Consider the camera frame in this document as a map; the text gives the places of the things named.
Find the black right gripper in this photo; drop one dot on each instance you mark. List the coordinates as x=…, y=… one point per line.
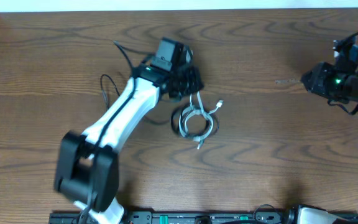
x=316, y=83

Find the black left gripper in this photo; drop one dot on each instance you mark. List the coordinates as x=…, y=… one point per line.
x=196, y=84

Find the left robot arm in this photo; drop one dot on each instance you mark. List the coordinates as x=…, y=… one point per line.
x=87, y=170

